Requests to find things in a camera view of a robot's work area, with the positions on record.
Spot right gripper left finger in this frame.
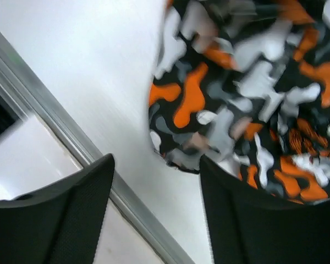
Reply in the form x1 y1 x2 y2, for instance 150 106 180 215
0 154 115 263

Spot front aluminium rail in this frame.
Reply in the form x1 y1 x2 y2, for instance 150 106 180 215
0 33 193 264

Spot orange camouflage shorts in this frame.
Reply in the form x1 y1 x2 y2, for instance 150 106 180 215
148 1 330 204

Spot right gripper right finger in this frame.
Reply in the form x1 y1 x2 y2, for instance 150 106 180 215
200 157 330 263

